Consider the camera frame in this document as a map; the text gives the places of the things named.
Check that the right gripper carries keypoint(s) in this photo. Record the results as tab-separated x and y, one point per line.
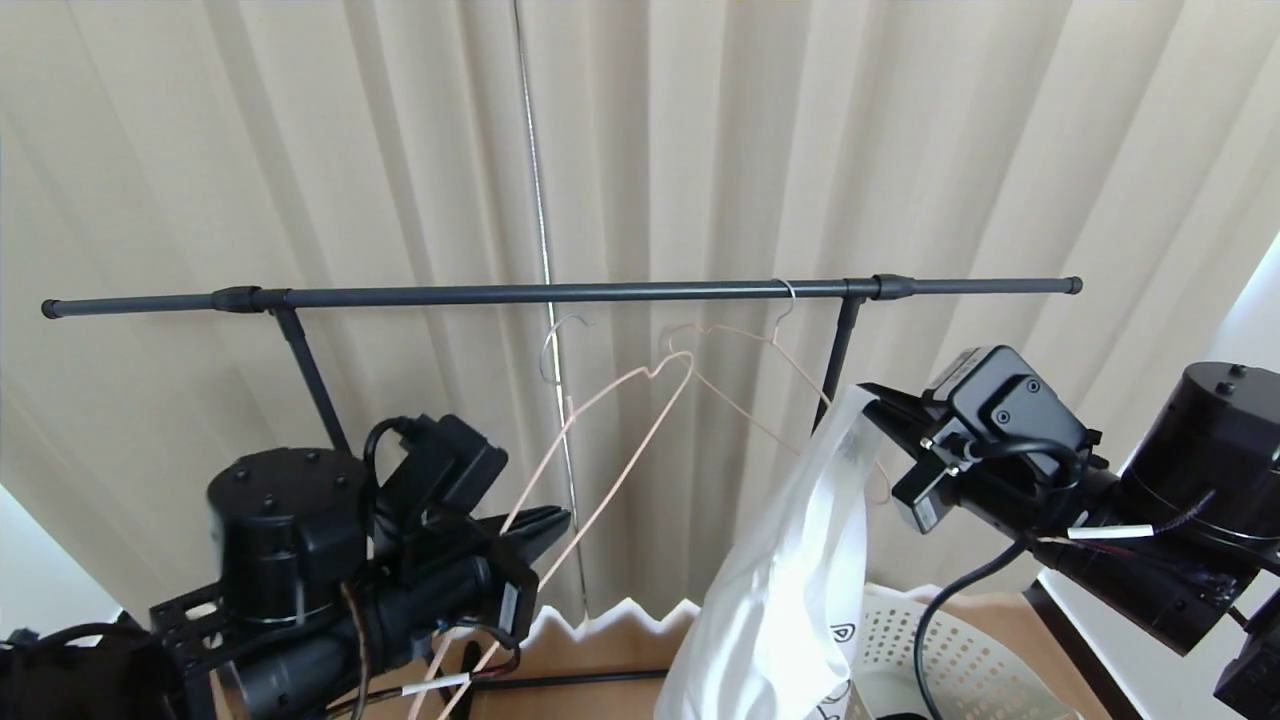
1040	505

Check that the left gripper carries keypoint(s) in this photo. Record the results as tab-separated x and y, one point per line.
420	610

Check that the white printed t-shirt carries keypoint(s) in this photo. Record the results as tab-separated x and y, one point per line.
780	600

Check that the pink clothes hanger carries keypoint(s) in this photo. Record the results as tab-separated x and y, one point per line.
740	408
620	470

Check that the white laundry basket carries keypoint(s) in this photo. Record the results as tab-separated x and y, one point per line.
960	660

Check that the black clothes rack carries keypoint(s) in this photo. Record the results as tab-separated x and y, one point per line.
600	294

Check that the beige curtain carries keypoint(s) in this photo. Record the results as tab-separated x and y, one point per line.
300	150

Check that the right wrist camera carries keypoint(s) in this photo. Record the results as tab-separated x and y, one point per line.
1010	400

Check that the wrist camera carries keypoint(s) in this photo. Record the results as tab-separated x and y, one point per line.
450	470
1010	400

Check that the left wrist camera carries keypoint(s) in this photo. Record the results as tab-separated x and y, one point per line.
450	470

